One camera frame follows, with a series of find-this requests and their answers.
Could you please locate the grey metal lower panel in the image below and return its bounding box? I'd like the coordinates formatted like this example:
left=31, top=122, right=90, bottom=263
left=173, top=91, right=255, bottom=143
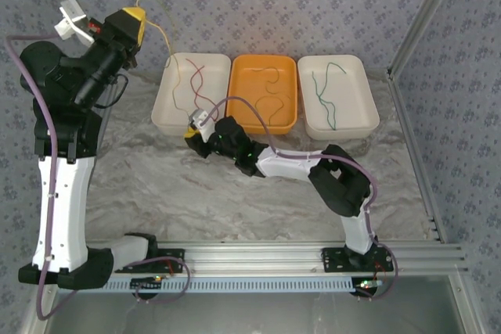
left=38, top=293, right=470, bottom=334

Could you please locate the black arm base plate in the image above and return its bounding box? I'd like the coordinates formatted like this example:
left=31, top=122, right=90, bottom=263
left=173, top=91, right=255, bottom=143
left=321, top=246, right=395, bottom=274
left=114, top=246, right=186, bottom=274

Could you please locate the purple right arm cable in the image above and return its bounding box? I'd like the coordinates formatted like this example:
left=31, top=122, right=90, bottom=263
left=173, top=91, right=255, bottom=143
left=201, top=97, right=400, bottom=302

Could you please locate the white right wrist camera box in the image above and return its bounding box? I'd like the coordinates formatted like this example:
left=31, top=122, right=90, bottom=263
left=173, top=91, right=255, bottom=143
left=189, top=109, right=215, bottom=131

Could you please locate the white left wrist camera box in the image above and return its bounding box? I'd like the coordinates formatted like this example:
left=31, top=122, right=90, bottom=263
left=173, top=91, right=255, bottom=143
left=53, top=0, right=96, bottom=46

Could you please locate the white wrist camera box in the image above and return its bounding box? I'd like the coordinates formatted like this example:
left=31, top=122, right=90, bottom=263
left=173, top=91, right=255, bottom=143
left=53, top=0, right=96, bottom=46
left=189, top=109, right=215, bottom=131

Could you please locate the orange plastic tray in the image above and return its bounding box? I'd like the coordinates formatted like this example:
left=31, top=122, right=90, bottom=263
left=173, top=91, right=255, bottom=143
left=226, top=54, right=297, bottom=135

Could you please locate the slotted pale cable duct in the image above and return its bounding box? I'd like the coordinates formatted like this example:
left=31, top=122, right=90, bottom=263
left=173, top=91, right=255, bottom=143
left=58, top=275, right=361, bottom=295

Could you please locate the white plastic tray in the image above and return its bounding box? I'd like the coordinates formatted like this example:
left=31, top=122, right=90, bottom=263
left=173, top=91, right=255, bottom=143
left=151, top=52, right=232, bottom=138
left=297, top=55, right=380, bottom=142

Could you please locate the thin black gripper wire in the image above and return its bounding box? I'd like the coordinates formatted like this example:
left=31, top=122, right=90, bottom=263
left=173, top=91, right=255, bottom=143
left=93, top=74, right=130, bottom=110

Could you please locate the small circuit board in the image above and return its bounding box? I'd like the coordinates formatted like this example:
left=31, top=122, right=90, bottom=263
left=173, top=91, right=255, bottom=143
left=353, top=278, right=384, bottom=298
left=130, top=275, right=165, bottom=296

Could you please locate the thin yellow cable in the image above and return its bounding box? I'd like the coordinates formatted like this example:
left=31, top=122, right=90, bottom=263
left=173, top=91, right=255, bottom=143
left=253, top=94, right=293, bottom=127
left=247, top=66, right=281, bottom=95
left=135, top=0, right=195, bottom=122

